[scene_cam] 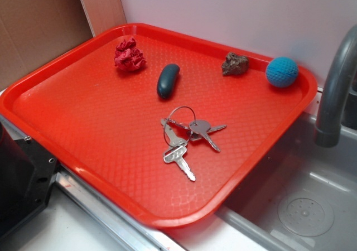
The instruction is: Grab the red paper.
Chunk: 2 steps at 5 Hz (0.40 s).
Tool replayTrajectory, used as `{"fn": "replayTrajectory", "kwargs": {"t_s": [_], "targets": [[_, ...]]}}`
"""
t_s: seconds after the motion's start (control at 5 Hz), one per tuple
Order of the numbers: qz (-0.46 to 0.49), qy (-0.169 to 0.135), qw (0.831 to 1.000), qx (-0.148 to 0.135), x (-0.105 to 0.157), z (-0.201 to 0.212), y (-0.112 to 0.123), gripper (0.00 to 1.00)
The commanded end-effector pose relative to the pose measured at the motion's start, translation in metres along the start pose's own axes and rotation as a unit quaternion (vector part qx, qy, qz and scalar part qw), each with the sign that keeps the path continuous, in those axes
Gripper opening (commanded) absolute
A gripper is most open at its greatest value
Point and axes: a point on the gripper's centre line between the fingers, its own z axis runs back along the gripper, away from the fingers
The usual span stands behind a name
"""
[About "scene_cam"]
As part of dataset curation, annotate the wire key ring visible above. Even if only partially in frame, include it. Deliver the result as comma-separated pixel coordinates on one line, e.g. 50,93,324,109
163,106,197,148

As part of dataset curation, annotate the silver key large bottom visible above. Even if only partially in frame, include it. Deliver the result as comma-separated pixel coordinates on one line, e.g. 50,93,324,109
163,145,196,182

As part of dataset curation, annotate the brown cardboard panel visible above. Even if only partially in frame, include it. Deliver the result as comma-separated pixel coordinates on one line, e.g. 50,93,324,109
1,0,92,89

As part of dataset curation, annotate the silver key under ring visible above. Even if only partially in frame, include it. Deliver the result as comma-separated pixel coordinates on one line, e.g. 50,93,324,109
161,119,188,147

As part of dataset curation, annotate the brown rock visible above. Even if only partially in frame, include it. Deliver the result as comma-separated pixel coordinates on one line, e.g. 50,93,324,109
221,52,249,76

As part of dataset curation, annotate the crumpled red paper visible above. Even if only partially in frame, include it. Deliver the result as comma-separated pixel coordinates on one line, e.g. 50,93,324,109
114,37,147,72

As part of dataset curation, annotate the grey faucet spout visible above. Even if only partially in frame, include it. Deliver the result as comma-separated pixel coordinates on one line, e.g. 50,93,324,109
314,26,356,147

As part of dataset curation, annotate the silver key right pointing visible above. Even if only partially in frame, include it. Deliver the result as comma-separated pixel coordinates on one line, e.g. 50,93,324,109
186,124,227,141

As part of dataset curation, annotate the dark green oblong toy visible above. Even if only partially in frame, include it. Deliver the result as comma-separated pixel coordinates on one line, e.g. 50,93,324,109
156,64,180,99

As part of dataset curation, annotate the red plastic tray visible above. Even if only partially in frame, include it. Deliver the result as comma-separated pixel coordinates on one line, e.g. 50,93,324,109
1,24,317,228

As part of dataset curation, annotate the silver key round head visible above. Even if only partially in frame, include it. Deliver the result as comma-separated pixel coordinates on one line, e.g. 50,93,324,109
189,119,221,152

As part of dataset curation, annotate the blue dimpled ball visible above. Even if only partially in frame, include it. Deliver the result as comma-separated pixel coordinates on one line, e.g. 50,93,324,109
266,57,299,88

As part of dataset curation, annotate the grey plastic sink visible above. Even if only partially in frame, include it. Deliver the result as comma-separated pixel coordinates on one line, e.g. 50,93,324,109
167,88,357,251

